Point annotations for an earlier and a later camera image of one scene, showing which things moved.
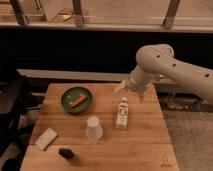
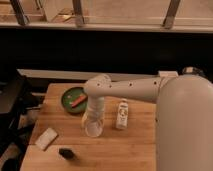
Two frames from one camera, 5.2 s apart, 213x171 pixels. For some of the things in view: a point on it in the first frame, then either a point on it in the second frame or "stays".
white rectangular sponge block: x=47 y=138 stays
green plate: x=71 y=95 stays
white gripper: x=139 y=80 to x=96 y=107
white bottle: x=122 y=114 stays
